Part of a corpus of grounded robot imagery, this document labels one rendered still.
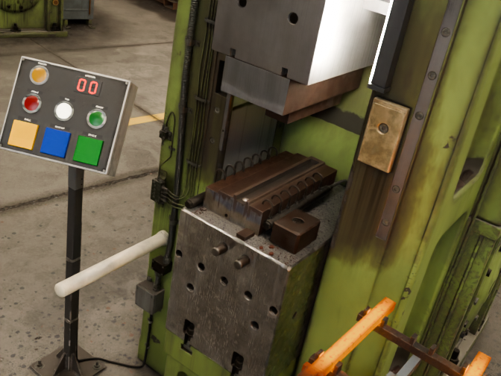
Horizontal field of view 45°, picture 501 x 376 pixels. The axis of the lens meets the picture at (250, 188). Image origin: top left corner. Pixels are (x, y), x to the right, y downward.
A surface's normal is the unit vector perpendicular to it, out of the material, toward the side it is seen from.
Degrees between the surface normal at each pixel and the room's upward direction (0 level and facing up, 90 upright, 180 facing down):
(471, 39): 90
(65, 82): 60
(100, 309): 0
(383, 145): 90
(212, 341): 90
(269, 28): 90
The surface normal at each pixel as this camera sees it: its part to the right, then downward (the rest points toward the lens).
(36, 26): 0.59, 0.46
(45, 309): 0.17, -0.87
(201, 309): -0.58, 0.29
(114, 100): -0.08, -0.06
